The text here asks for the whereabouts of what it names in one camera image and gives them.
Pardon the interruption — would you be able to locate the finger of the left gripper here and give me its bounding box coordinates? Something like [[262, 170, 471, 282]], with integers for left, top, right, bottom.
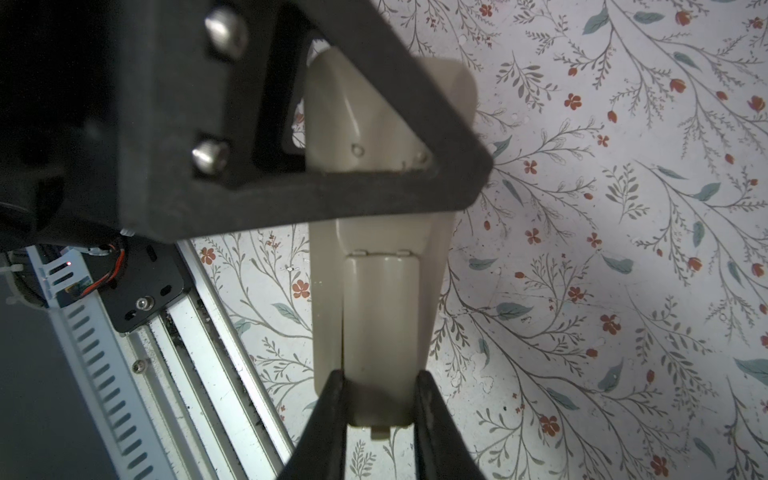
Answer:
[[119, 1, 493, 242]]

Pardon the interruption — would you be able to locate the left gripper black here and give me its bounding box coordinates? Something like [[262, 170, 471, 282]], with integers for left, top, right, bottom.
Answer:
[[1, 1, 138, 251]]

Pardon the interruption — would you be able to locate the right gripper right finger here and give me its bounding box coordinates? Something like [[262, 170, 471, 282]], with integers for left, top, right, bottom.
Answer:
[[413, 370, 485, 480]]

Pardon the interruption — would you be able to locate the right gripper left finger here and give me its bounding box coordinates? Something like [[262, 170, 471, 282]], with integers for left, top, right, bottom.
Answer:
[[277, 370, 349, 480]]

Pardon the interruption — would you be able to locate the white remote control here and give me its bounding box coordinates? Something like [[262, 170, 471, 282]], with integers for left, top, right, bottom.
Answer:
[[302, 46, 479, 415]]

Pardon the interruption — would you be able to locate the white battery cover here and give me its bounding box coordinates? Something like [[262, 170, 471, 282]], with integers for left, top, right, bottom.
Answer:
[[343, 255, 420, 440]]

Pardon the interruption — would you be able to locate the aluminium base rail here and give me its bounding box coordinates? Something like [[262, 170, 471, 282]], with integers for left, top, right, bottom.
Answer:
[[1, 238, 292, 479]]

